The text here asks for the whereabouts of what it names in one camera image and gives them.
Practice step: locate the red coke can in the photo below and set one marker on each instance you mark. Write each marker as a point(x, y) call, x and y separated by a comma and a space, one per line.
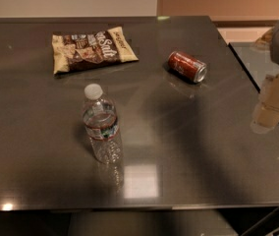
point(187, 66)

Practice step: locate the clear plastic water bottle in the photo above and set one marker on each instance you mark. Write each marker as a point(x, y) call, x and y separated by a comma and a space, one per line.
point(102, 125)

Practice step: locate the brown snack chip bag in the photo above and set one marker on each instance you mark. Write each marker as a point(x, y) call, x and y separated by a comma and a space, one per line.
point(84, 51)

